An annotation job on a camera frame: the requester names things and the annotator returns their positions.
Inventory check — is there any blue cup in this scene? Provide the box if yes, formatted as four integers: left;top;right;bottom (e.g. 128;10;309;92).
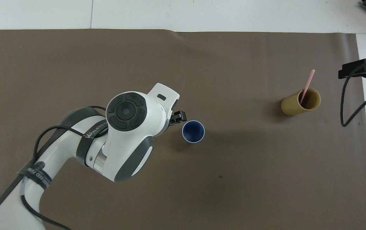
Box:
182;120;206;143

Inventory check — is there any bamboo cup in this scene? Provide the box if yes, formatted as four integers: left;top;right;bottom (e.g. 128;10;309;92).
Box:
281;88;321;116

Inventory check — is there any pink chopstick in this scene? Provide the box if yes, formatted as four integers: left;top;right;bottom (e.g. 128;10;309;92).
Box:
300;69;315;104

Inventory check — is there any black stand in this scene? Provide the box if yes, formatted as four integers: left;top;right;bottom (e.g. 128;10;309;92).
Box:
338;57;366;80

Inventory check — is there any black cable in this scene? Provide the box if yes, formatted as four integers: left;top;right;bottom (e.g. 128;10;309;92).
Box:
20;105;108;230
340;59;366;127

